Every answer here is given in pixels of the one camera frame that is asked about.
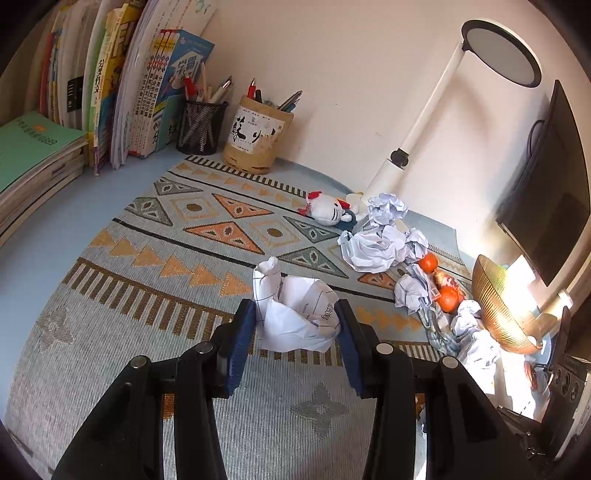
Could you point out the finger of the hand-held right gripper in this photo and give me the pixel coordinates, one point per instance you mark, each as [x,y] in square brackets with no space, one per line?
[531,438]

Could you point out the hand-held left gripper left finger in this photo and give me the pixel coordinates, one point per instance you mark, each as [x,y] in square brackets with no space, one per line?
[240,350]

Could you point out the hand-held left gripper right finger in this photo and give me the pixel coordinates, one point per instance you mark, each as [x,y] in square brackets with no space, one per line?
[353,364]

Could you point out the white paper ball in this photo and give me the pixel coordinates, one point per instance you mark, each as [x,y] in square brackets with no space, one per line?
[295,323]

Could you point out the pile of papers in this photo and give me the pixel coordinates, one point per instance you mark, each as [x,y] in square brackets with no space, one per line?
[374,249]

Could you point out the golden ribbed bowl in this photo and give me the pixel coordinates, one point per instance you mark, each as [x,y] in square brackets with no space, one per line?
[494,304]

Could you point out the orange tangerine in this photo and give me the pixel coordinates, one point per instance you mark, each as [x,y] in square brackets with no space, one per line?
[448,299]
[428,262]

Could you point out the orange speckled wrapper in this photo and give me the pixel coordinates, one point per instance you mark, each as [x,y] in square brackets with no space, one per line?
[444,278]

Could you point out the patterned woven mat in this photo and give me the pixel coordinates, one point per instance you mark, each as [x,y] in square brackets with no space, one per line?
[138,277]

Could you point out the white plush cat toy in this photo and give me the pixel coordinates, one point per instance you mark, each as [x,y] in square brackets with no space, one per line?
[328,210]

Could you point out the black monitor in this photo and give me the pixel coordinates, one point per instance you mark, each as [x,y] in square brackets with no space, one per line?
[549,207]

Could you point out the tan cylindrical pen holder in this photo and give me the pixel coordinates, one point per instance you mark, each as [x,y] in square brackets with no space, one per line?
[254,138]

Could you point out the black mesh pen holder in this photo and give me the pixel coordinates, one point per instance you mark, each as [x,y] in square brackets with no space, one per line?
[198,129]

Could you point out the white desk lamp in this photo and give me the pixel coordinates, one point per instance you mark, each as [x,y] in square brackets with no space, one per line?
[429,120]

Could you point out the red pen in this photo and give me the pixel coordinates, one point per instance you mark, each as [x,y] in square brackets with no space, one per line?
[251,87]
[188,86]

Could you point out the wooden pencil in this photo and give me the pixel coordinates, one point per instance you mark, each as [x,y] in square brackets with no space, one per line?
[202,81]

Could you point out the row of upright books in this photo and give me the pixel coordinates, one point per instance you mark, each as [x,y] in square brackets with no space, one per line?
[138,92]

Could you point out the stack of flat booklets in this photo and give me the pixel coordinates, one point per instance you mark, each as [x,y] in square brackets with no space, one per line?
[32,152]

